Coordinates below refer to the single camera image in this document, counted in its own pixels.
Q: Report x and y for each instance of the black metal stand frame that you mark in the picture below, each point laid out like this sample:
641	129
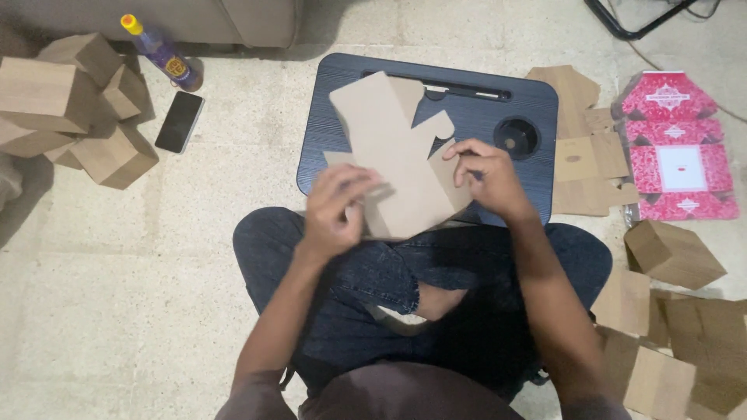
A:
624	23

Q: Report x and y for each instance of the purple bottle with yellow cap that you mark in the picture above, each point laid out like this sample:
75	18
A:
166	58

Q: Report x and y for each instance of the beige sofa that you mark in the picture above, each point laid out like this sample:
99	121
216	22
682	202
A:
175	20

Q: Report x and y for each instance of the person's dark jeans legs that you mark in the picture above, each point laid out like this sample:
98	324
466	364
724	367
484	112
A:
373	280

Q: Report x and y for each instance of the single folded brown cardboard box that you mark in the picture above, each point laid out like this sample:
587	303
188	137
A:
671	254

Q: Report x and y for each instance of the pile of half-folded cardboard boxes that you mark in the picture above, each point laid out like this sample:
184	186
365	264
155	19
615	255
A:
688	350

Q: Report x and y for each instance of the black lap desk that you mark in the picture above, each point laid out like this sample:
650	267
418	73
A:
484	108

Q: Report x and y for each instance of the person's left fingers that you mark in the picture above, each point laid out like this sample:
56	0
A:
356	178

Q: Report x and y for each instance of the person's right hand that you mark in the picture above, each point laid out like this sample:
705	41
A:
496	181

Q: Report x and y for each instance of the heap of folded cardboard boxes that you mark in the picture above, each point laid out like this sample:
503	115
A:
52	99

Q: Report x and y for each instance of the person's left hand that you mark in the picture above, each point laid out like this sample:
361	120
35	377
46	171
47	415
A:
330	221

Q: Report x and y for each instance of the stack of red printed blanks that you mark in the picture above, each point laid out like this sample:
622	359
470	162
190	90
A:
680	146

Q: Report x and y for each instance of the black smartphone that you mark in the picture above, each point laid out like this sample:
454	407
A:
180	122

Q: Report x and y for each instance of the stack of flat cardboard blanks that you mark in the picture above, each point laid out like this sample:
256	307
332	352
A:
583	163

